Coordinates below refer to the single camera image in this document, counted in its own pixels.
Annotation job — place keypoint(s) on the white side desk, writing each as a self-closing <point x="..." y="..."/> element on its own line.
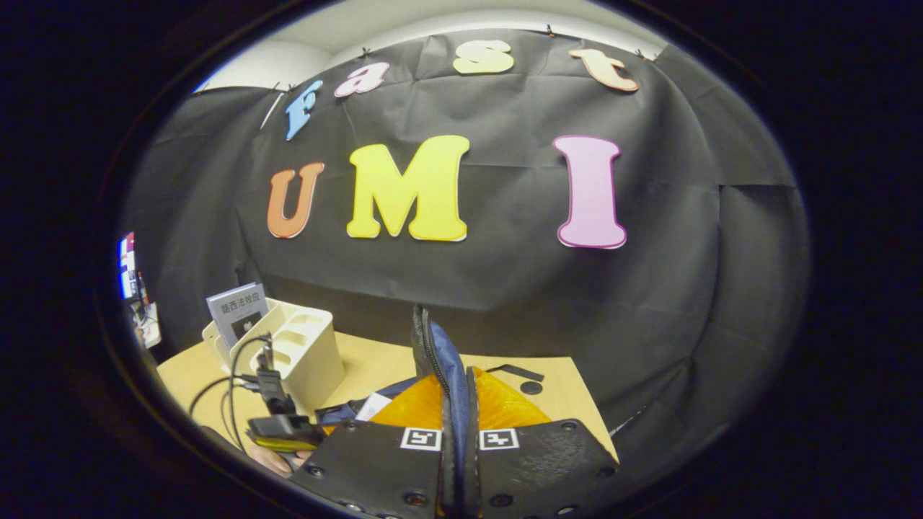
<point x="148" y="328"/>

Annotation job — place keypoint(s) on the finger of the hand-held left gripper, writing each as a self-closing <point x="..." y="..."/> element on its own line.
<point x="285" y="427"/>

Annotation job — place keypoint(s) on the grey-blue cover book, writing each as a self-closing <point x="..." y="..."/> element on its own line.
<point x="238" y="310"/>

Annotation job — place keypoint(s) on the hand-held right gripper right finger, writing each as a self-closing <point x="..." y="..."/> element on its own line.
<point x="541" y="468"/>

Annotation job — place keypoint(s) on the computer monitor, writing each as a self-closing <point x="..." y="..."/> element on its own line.
<point x="127" y="267"/>

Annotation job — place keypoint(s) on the black round desk grommet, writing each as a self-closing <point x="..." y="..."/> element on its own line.
<point x="531" y="387"/>

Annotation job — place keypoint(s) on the white plastic bookshelf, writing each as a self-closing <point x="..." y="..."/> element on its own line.
<point x="306" y="360"/>

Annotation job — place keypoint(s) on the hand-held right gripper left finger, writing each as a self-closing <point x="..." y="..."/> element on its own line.
<point x="375" y="468"/>

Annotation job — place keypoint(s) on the white spine book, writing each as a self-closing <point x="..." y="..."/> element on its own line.
<point x="373" y="406"/>

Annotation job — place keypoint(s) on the blue schoolbag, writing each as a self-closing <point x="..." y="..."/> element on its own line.
<point x="451" y="375"/>

